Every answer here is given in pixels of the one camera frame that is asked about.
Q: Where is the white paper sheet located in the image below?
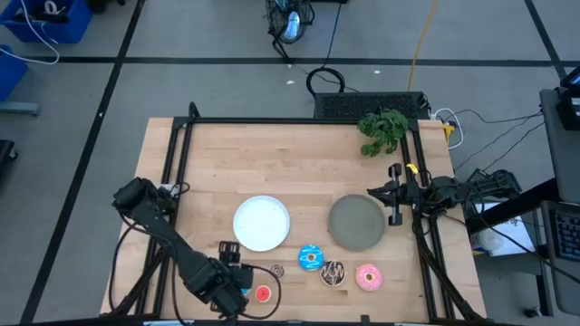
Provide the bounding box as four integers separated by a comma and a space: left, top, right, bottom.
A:
470, 201, 538, 258

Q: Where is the blue storage bin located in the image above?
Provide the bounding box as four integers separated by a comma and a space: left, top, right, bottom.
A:
0, 0, 94, 45
0, 43, 29, 103

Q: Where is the white round plate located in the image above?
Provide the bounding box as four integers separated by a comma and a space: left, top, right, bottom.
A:
232, 195, 292, 253

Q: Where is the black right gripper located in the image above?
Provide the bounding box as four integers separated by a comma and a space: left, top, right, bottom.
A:
367, 162, 425, 227

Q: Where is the yellow hanging cable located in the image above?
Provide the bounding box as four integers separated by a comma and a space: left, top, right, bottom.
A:
406, 0, 440, 91

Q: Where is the grey desk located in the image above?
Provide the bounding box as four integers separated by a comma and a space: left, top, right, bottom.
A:
538, 88, 580, 316

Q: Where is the black desk crossbar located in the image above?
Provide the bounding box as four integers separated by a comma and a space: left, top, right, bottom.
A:
465, 178, 558, 233

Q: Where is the black computer monitor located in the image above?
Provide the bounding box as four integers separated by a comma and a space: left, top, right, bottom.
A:
556, 65, 580, 131

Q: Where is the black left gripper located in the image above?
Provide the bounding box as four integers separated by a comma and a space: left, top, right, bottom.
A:
211, 241, 255, 319

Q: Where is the grey-green round plate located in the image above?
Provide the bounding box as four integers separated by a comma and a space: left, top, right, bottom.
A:
327, 194, 388, 253

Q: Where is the large blue glazed donut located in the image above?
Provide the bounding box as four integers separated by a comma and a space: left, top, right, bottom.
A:
297, 244, 325, 272

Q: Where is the large pink glazed donut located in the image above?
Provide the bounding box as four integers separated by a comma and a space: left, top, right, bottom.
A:
354, 263, 384, 292

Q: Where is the black looped hanging cable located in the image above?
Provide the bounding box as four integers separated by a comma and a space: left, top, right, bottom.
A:
305, 0, 348, 97

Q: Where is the black mesh computer case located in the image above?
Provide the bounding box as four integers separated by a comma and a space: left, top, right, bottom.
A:
313, 91, 431, 120

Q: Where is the white power cable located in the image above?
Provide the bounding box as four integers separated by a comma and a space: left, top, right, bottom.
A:
432, 107, 466, 150

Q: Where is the black floor fan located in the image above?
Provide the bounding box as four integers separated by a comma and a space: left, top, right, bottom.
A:
265, 0, 316, 62

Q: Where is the black computer keyboard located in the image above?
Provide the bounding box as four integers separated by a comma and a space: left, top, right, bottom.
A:
548, 210, 580, 263

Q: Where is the large chocolate glazed donut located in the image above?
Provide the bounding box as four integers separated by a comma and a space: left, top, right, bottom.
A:
319, 259, 347, 288

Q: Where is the green potted plant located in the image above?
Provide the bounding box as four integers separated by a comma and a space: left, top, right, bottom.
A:
356, 108, 410, 158

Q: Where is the grey metal floor foot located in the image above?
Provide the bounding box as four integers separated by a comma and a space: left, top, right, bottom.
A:
0, 101, 41, 115

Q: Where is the black aluminium table frame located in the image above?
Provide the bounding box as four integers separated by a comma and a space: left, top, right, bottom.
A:
108, 101, 488, 323

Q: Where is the black arm base cable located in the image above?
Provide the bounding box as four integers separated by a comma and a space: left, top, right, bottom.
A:
108, 212, 150, 313

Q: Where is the thin black floor cable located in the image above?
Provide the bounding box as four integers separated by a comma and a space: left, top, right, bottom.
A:
446, 108, 545, 126
454, 120, 546, 172

